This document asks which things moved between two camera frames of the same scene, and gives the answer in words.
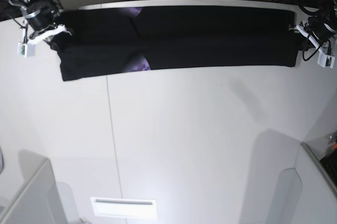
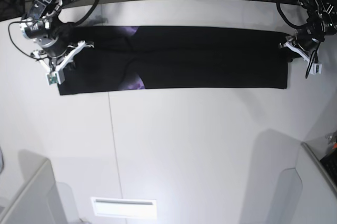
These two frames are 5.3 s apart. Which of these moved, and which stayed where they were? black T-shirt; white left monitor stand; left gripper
Moved: black T-shirt; left gripper
Stayed: white left monitor stand
